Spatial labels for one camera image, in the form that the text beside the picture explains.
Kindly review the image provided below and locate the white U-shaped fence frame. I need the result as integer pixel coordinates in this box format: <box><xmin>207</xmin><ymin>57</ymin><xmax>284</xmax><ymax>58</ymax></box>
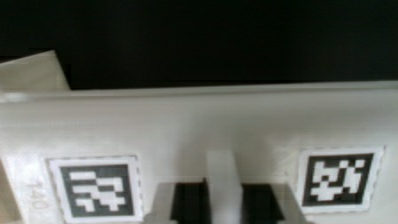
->
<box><xmin>0</xmin><ymin>50</ymin><xmax>69</xmax><ymax>92</ymax></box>

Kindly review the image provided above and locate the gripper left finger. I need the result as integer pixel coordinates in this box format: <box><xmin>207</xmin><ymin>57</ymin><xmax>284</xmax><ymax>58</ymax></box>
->
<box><xmin>170</xmin><ymin>181</ymin><xmax>211</xmax><ymax>224</ymax></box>

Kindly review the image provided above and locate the white cabinet door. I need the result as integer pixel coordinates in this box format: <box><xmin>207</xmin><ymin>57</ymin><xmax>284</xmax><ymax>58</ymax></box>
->
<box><xmin>0</xmin><ymin>90</ymin><xmax>398</xmax><ymax>224</ymax></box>

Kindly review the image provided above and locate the white cabinet body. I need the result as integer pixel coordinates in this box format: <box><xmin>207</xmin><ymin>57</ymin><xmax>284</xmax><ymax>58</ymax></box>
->
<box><xmin>0</xmin><ymin>81</ymin><xmax>398</xmax><ymax>103</ymax></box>

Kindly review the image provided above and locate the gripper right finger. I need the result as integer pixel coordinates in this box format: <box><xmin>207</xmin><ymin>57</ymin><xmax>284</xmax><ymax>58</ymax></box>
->
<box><xmin>241</xmin><ymin>184</ymin><xmax>284</xmax><ymax>224</ymax></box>

